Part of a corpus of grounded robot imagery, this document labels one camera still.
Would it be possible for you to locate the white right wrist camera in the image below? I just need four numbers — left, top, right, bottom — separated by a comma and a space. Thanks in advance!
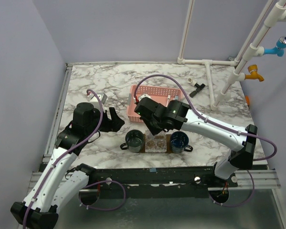
138, 94, 151, 101

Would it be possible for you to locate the black valve handle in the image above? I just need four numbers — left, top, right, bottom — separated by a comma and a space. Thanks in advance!
189, 83, 205, 98

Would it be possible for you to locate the white pvc pipe frame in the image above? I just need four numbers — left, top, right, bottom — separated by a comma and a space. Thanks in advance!
177, 0, 286, 108

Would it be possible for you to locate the blue tap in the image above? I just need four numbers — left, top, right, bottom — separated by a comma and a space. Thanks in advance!
264, 36, 286, 57

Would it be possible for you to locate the orange object at edge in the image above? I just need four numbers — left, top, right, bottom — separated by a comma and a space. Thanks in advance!
245, 96, 250, 106

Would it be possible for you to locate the white pipe end cap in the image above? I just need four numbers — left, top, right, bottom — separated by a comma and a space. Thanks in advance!
187, 78, 197, 86

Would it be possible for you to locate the pink plastic basket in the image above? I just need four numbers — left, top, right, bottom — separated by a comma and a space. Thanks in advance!
126, 84, 184, 124

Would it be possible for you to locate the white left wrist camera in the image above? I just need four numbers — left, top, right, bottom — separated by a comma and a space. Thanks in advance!
87, 93, 108, 104

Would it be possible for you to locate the clear textured acrylic holder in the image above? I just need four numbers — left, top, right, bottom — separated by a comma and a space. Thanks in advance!
145, 130, 167, 153

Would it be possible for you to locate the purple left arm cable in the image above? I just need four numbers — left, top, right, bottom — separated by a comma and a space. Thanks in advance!
22, 89, 127, 229

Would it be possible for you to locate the dark green mug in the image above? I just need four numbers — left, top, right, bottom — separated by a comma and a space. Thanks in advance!
120, 129, 145, 153

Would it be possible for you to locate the aluminium rail frame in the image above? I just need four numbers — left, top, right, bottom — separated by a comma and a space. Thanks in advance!
27, 63, 72, 193

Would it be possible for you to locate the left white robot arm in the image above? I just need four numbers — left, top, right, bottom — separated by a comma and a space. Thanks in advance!
10, 102, 125, 229

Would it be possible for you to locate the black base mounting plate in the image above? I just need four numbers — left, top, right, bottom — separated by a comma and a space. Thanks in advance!
69, 164, 239, 200

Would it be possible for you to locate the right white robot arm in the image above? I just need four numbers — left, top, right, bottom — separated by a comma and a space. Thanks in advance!
134, 97, 257, 187

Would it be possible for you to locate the yellow tap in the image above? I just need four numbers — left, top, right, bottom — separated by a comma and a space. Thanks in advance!
245, 64, 264, 82

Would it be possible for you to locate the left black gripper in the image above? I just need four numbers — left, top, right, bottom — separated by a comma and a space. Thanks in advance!
86, 106, 125, 135

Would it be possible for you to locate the dark blue mug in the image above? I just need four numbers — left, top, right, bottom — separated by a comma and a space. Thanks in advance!
169, 131, 193, 154

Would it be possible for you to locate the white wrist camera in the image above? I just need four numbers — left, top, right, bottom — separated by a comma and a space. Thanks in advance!
138, 94, 151, 101
87, 93, 108, 104

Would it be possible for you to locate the brown wooden oval tray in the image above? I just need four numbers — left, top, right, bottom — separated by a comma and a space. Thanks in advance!
139, 133, 171, 153

